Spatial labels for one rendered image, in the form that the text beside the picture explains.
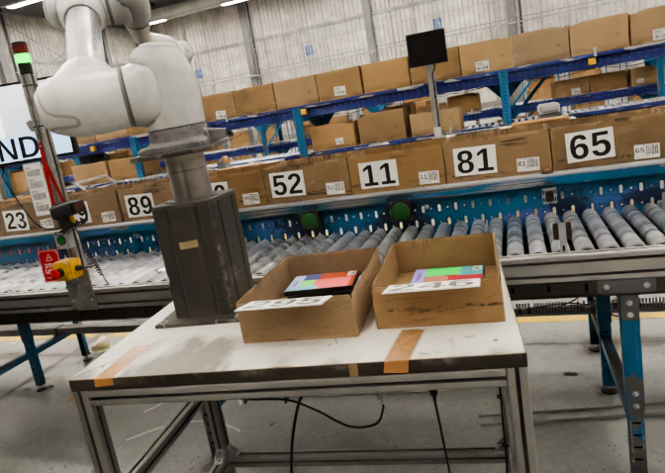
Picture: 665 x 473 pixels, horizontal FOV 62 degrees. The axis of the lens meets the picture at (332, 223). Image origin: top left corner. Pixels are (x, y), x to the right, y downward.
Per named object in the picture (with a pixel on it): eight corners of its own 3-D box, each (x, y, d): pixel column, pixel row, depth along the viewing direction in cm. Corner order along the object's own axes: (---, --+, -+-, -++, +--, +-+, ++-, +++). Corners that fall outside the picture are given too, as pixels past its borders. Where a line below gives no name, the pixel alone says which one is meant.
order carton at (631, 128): (553, 173, 206) (549, 128, 203) (547, 162, 233) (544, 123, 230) (673, 159, 193) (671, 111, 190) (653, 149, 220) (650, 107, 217)
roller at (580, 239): (579, 266, 157) (578, 249, 156) (562, 223, 205) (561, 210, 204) (599, 264, 155) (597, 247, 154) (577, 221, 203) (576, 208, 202)
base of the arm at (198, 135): (220, 142, 140) (215, 121, 138) (137, 157, 142) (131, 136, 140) (236, 136, 157) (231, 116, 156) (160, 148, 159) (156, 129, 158)
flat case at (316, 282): (353, 290, 144) (352, 284, 143) (284, 297, 148) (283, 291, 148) (360, 274, 157) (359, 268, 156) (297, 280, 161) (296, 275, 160)
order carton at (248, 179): (192, 216, 257) (184, 180, 254) (223, 203, 284) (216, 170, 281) (268, 207, 244) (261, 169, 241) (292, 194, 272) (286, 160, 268)
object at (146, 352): (70, 392, 126) (66, 380, 126) (186, 300, 182) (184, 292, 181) (527, 367, 103) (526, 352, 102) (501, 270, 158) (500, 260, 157)
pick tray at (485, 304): (376, 330, 124) (369, 288, 122) (397, 275, 161) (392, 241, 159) (507, 322, 117) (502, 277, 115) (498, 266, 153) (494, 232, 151)
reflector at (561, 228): (555, 260, 157) (551, 224, 155) (555, 259, 158) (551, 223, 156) (574, 259, 155) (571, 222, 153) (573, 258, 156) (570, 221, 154)
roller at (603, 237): (604, 264, 154) (603, 247, 153) (581, 221, 203) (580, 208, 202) (624, 263, 153) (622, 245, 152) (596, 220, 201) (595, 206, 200)
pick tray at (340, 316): (241, 343, 129) (233, 304, 127) (291, 288, 166) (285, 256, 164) (359, 336, 122) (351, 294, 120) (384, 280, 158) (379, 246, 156)
